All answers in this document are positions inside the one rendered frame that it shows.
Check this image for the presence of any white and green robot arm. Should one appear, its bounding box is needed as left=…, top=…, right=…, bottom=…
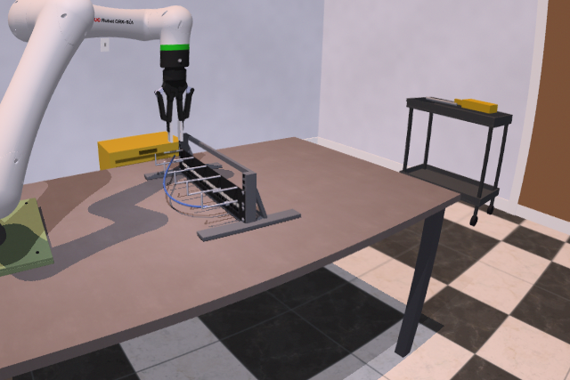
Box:
left=0, top=0, right=193, bottom=219

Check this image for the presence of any grey metal cable rack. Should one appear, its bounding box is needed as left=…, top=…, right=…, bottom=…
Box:
left=166, top=133, right=301, bottom=241

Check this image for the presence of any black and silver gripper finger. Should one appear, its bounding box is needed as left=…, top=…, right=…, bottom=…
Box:
left=175, top=86, right=194, bottom=141
left=154, top=87, right=175, bottom=143

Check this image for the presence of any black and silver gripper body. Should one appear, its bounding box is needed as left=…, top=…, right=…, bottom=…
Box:
left=161, top=69, right=188, bottom=98

